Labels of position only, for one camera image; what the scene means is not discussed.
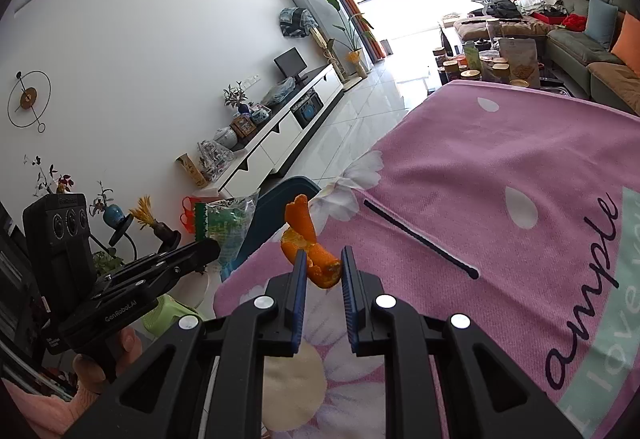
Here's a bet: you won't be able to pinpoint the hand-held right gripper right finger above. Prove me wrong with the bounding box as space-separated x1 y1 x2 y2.
342 246 583 439

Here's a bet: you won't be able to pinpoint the orange plastic bag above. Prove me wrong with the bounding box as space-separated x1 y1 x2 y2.
180 196 202 235

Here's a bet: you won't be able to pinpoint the black clothes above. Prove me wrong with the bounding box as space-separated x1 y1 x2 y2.
485 0 521 17

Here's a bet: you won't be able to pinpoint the blue patterned cloth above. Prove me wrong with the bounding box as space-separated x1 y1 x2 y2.
278 6 319 40

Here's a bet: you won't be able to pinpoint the round metal wall clock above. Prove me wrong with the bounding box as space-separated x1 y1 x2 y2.
7 70 52 134

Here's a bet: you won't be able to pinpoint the dark vase with yellow wheat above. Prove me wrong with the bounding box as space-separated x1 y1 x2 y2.
129 195 173 240

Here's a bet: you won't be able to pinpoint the white ceramic jar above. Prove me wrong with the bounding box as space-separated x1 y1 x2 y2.
214 126 238 150

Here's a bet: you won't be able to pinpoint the tall leafy potted plant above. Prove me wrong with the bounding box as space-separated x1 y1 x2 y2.
320 0 376 80

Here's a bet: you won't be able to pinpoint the clear wrapped ornament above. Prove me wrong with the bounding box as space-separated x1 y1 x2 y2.
196 140 233 182

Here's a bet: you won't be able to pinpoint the person's left hand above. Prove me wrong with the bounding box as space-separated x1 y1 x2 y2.
72 326 146 395

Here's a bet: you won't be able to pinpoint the green clear plastic wrapper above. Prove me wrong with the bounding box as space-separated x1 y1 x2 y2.
194 192 261 277

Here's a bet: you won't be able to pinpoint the black monitor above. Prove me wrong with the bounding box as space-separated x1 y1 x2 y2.
273 48 309 82

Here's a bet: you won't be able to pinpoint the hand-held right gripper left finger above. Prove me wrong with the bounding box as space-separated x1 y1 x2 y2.
62 250 307 439

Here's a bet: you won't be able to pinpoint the white tv cabinet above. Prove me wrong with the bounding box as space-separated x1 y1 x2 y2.
207 62 346 197

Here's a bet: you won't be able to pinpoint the brown paper bag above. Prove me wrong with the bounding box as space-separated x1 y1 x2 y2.
497 38 542 87

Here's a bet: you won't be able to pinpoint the blue vase with branches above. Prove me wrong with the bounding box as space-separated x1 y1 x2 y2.
223 82 249 117

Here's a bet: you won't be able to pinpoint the grey green sofa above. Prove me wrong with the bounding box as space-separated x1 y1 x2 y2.
545 0 640 115

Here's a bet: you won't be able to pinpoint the group of wooden lid jars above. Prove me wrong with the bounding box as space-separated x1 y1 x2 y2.
432 46 531 87

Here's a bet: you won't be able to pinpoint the orange peel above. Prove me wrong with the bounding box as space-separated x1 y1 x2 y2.
280 194 343 290

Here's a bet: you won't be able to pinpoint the light green plastic stool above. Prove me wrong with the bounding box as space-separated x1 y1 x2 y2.
142 294 201 335

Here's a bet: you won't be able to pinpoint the round blue vase with plant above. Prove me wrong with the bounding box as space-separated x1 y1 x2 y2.
89 182 126 227

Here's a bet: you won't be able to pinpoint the clear plastic bag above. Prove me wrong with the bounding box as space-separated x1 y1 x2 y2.
260 76 297 107

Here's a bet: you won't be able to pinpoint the small blue cushion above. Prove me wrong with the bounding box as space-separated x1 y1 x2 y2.
584 0 619 49

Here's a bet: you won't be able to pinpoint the wooden picture frame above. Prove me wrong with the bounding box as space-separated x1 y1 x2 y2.
231 114 258 139

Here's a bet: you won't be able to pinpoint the wooden coat stand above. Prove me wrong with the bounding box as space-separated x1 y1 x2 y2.
310 26 351 85

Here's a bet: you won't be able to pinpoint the brown ottoman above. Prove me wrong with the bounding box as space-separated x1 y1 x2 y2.
452 14 561 42

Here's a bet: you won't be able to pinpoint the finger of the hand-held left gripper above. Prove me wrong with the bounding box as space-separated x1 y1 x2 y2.
102 239 222 300

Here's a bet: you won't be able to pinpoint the dark blue trash bin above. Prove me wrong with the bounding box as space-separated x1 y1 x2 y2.
235 176 321 265

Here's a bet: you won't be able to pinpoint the green canister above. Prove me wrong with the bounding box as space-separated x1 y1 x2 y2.
462 42 482 72

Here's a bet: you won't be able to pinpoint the orange cushion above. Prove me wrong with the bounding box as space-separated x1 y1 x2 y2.
611 12 640 67

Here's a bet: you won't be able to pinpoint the painted wooden vase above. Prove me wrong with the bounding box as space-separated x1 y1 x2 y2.
175 154 208 189

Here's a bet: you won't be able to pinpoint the dark coffee table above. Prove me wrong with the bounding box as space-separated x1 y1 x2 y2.
432 39 571 95

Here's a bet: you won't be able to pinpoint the pile of white clothes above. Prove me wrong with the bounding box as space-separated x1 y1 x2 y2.
515 0 566 15

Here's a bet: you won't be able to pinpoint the red flower plant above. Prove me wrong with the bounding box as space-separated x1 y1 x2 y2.
22 154 76 195

